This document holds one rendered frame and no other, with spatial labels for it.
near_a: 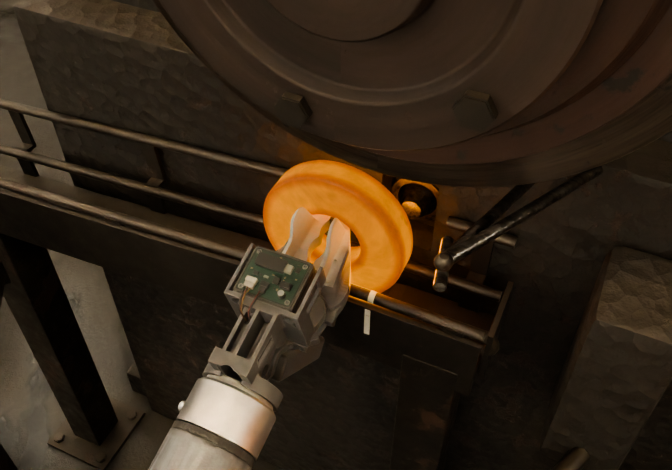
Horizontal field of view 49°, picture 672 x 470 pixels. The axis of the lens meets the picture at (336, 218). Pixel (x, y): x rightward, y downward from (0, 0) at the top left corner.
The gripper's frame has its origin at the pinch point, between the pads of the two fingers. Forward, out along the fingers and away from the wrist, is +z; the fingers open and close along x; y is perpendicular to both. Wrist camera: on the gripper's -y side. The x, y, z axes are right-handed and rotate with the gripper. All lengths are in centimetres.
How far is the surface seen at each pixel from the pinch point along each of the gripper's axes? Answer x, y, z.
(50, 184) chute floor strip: 42.4, -13.0, -1.3
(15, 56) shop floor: 154, -95, 70
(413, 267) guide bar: -7.9, -6.3, 0.5
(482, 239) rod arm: -16.2, 15.3, -6.1
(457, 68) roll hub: -13.4, 30.5, -4.4
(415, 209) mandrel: -6.2, -3.7, 5.8
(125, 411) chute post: 47, -73, -16
